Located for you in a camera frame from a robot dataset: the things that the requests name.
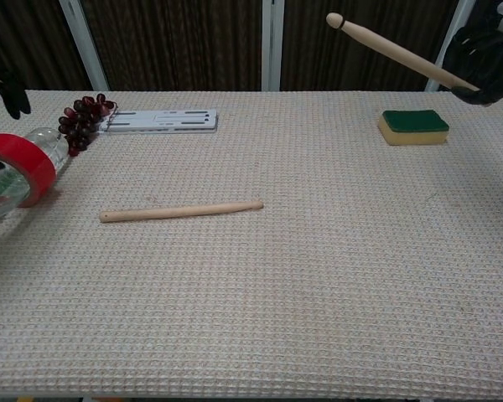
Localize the wooden drumstick with black ring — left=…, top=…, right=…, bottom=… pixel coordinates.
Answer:
left=325, top=12, right=480, bottom=92

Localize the bunch of dark red grapes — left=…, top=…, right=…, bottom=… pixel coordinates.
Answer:
left=58, top=93, right=117, bottom=157

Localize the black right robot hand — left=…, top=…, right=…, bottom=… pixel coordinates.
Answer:
left=442, top=25, right=503, bottom=107

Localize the white frame post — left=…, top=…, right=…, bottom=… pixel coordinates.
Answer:
left=59, top=0, right=111, bottom=92
left=261, top=0, right=285, bottom=92
left=424, top=0, right=477, bottom=92

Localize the yellow sponge with green pad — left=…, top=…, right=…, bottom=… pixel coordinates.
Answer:
left=376, top=109, right=450, bottom=147

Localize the clear plastic bottle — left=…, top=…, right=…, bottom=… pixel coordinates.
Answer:
left=0, top=126, right=70, bottom=223

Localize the white flat plastic holder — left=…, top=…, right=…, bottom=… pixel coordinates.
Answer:
left=100, top=109, right=219, bottom=134

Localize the plain wooden drumstick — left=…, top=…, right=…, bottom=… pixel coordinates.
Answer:
left=99, top=199, right=264, bottom=224

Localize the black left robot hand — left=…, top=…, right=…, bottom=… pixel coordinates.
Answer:
left=0, top=62, right=32, bottom=121

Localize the beige waffle-weave tablecloth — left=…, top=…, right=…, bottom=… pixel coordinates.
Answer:
left=0, top=89, right=503, bottom=399

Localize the red tape roll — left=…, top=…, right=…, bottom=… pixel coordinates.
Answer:
left=0, top=133, right=58, bottom=209

